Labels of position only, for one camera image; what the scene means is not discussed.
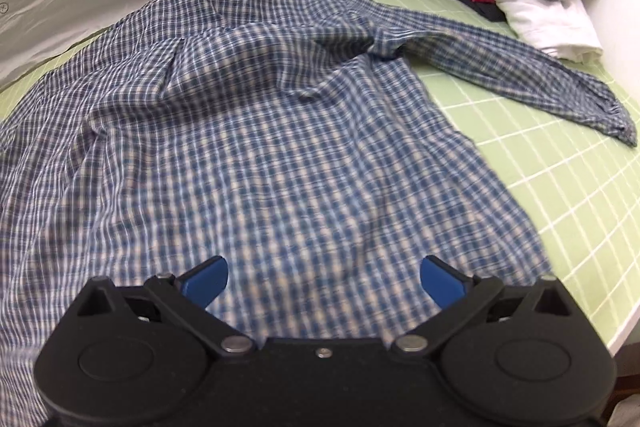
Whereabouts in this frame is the blue plaid shirt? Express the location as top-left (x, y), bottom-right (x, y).
top-left (1, 0), bottom-right (639, 426)

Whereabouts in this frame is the white folded garment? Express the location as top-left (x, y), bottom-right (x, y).
top-left (495, 0), bottom-right (603, 63)

